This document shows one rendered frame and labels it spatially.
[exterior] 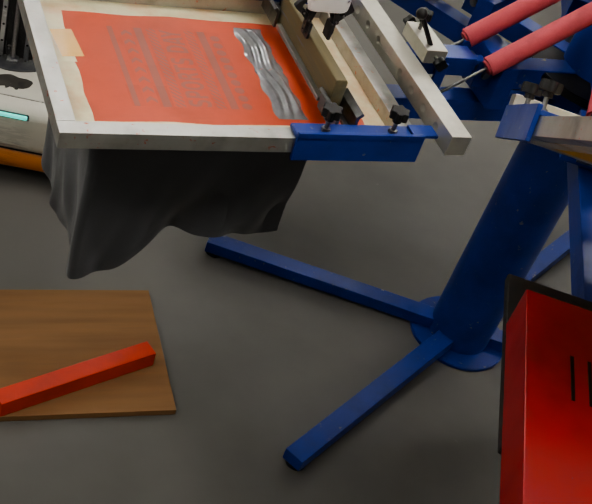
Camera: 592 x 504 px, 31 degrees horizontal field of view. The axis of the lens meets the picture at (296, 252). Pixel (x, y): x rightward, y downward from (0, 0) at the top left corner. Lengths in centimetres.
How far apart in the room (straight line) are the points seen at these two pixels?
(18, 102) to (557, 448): 217
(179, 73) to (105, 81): 18
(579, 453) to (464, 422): 156
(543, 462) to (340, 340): 171
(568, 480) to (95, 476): 143
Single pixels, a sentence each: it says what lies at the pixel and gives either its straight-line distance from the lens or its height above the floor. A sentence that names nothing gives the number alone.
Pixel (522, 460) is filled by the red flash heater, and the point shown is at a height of 110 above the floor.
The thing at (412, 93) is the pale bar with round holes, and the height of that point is 101.
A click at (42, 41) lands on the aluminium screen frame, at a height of 99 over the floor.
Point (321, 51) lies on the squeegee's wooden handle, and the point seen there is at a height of 106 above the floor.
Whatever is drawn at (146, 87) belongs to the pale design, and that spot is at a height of 96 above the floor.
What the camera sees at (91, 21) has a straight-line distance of 244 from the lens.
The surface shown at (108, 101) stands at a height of 96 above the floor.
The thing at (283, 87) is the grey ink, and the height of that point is 96.
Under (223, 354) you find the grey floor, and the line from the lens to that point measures 305.
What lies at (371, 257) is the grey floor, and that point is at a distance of 355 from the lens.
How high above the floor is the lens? 218
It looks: 39 degrees down
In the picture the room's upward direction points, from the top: 20 degrees clockwise
